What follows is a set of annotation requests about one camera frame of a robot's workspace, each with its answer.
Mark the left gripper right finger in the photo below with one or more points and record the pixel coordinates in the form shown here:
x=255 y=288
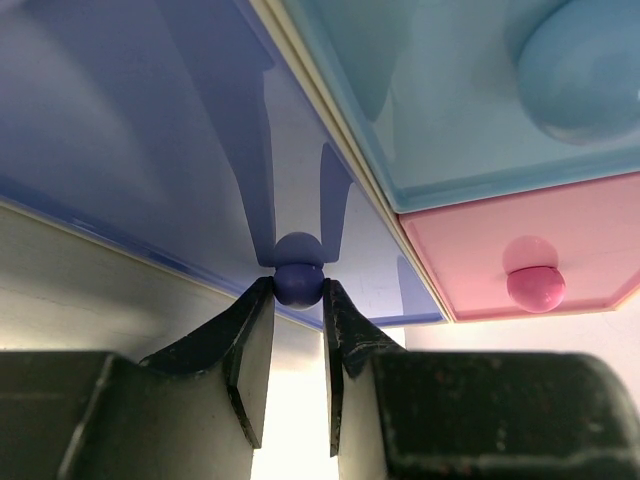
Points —
x=400 y=414

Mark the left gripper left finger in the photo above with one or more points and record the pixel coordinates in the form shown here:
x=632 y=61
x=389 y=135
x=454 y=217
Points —
x=192 y=410

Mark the pink drawer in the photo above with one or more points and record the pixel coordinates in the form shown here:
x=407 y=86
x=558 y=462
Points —
x=561 y=250

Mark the large blue-violet drawer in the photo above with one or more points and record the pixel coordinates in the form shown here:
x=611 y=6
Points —
x=176 y=132

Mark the small blue drawer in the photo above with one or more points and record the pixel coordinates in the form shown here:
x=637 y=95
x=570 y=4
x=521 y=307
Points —
x=456 y=101

